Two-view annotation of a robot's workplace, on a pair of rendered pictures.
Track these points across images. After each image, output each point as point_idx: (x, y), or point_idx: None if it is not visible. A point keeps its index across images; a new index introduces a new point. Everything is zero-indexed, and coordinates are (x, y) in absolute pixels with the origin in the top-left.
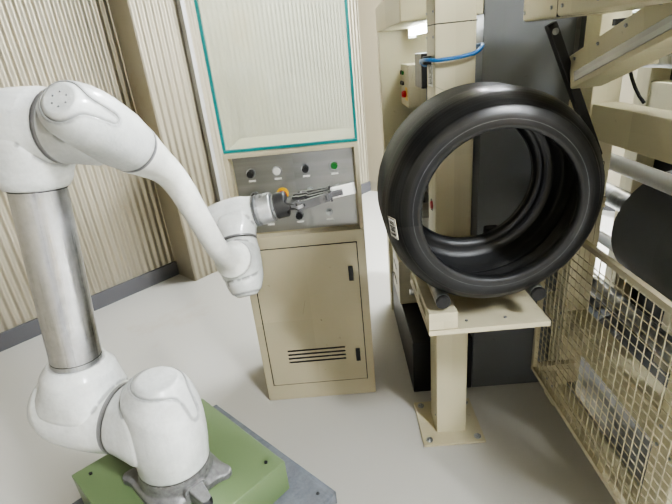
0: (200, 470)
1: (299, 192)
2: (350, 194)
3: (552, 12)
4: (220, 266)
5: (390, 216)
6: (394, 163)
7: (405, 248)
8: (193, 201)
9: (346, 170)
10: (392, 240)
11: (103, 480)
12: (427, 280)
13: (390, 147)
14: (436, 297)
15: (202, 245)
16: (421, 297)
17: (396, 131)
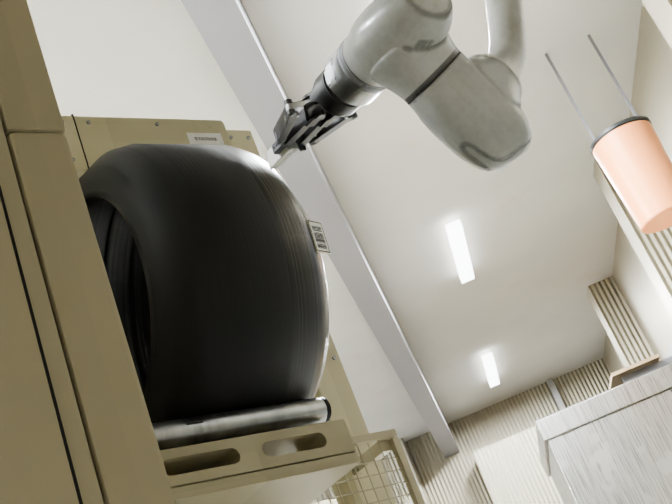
0: None
1: (292, 102)
2: (281, 164)
3: (76, 164)
4: (518, 76)
5: (306, 222)
6: (264, 164)
7: (324, 277)
8: None
9: None
10: (315, 261)
11: None
12: (323, 353)
13: (197, 157)
14: (320, 399)
15: (525, 27)
16: (285, 432)
17: (162, 148)
